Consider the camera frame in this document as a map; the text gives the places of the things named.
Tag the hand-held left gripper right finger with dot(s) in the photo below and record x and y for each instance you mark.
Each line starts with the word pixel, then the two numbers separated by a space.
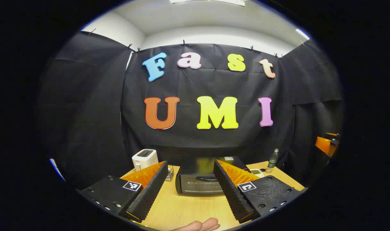
pixel 230 192

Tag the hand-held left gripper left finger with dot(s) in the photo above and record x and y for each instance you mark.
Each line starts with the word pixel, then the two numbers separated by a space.
pixel 151 192

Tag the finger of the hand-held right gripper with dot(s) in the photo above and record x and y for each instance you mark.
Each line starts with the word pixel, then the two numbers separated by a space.
pixel 324 146

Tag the white divided dish of beans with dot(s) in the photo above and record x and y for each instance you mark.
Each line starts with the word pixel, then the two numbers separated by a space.
pixel 256 173

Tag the black electric oven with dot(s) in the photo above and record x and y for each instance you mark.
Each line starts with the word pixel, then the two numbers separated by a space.
pixel 198 186

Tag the small glass jar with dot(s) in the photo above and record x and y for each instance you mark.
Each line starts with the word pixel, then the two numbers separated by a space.
pixel 169 173

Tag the white toaster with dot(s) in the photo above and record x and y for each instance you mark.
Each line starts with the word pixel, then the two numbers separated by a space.
pixel 145 158

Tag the green label plastic bottle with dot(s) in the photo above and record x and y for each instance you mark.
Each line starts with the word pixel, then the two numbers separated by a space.
pixel 272 162

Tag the black backdrop cloth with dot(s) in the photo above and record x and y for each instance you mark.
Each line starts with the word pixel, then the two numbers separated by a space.
pixel 207 141

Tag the small ceiling light panel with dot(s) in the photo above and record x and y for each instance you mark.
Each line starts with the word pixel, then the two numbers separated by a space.
pixel 302 33

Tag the large ceiling light panel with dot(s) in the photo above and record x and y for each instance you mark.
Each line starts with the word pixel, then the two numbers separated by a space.
pixel 207 2

